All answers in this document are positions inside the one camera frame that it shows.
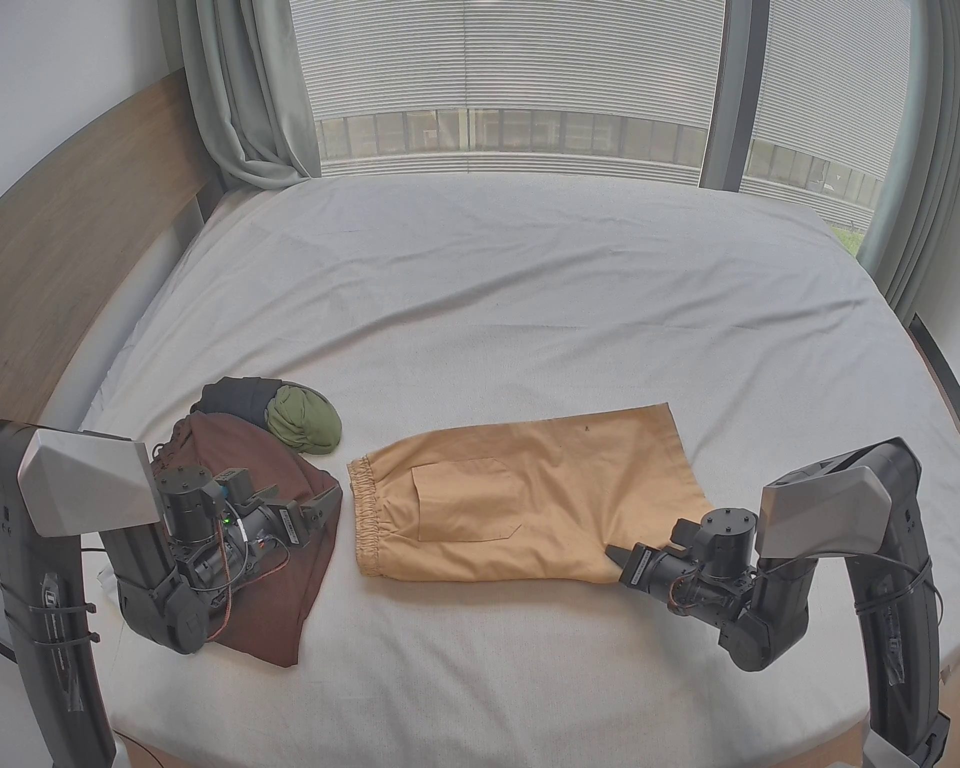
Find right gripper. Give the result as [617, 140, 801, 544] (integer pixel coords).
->
[619, 541, 695, 601]

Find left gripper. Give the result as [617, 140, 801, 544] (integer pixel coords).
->
[241, 487, 343, 555]

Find tan shorts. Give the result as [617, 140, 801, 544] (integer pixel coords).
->
[346, 402, 715, 585]

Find green garment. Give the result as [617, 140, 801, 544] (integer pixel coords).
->
[266, 382, 342, 456]

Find brown garment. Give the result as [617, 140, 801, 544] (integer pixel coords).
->
[146, 412, 345, 669]

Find black garment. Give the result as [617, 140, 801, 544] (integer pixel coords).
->
[189, 377, 290, 432]

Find bed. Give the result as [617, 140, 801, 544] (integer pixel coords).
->
[0, 67, 960, 768]

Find grey-green curtain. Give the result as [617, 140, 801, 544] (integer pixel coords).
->
[176, 0, 324, 190]
[858, 0, 960, 320]

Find window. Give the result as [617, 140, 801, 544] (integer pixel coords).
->
[288, 0, 925, 230]

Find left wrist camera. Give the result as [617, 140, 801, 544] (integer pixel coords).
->
[213, 468, 260, 511]

